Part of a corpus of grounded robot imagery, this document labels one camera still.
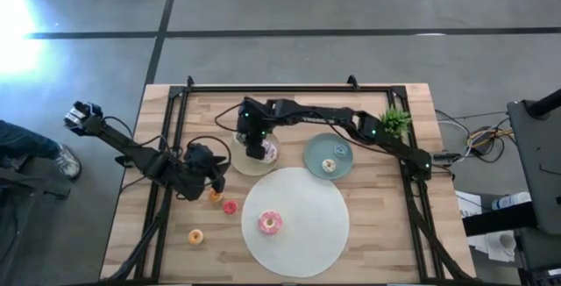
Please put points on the white paper sheet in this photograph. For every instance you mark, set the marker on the white paper sheet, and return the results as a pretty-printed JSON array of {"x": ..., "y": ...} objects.
[{"x": 468, "y": 205}]

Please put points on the person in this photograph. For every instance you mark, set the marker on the person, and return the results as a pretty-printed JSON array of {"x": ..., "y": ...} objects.
[{"x": 26, "y": 141}]

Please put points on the large pink frosted donut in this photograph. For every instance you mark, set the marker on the large pink frosted donut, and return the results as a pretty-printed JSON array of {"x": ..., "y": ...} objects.
[{"x": 270, "y": 223}]

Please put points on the white bottle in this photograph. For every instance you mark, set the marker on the white bottle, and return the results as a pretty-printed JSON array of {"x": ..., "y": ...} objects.
[{"x": 513, "y": 200}]

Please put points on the black table frame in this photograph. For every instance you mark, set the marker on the black table frame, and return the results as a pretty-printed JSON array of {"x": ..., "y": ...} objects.
[{"x": 285, "y": 89}]

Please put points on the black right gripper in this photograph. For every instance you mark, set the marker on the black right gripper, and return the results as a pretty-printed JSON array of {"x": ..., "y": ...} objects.
[{"x": 253, "y": 130}]

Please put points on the orange frosted donut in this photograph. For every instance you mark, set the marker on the orange frosted donut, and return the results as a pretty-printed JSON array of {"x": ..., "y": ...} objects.
[
  {"x": 193, "y": 237},
  {"x": 215, "y": 197}
]

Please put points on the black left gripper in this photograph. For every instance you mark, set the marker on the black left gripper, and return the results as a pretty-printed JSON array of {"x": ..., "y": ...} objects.
[{"x": 197, "y": 169}]

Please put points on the black equipment stand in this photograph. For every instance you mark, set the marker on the black equipment stand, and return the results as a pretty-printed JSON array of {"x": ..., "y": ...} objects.
[{"x": 539, "y": 154}]

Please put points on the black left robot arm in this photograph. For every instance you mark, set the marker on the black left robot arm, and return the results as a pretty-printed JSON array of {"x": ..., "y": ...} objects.
[{"x": 131, "y": 152}]

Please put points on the blue frosted donut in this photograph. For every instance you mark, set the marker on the blue frosted donut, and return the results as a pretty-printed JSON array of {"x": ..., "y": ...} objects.
[{"x": 340, "y": 147}]

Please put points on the small cream donut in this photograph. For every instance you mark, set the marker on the small cream donut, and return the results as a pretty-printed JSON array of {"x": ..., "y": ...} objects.
[{"x": 325, "y": 166}]

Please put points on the round white woven placemat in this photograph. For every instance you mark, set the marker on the round white woven placemat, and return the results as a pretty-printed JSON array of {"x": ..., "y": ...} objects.
[{"x": 302, "y": 242}]

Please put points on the cream plate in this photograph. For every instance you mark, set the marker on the cream plate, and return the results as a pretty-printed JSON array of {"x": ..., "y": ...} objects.
[{"x": 245, "y": 166}]

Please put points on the green plant white pot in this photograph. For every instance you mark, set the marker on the green plant white pot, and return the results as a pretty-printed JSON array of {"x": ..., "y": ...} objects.
[{"x": 395, "y": 121}]

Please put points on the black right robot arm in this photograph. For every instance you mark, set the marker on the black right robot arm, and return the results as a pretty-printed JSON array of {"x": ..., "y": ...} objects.
[{"x": 324, "y": 117}]

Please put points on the white paper cup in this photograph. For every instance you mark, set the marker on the white paper cup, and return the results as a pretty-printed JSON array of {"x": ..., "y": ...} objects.
[{"x": 504, "y": 242}]

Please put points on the red frosted donut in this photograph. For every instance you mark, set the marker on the red frosted donut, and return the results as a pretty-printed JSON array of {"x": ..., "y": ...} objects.
[{"x": 230, "y": 207}]

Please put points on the teal plate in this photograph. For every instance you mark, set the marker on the teal plate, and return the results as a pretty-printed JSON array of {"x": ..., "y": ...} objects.
[{"x": 317, "y": 154}]

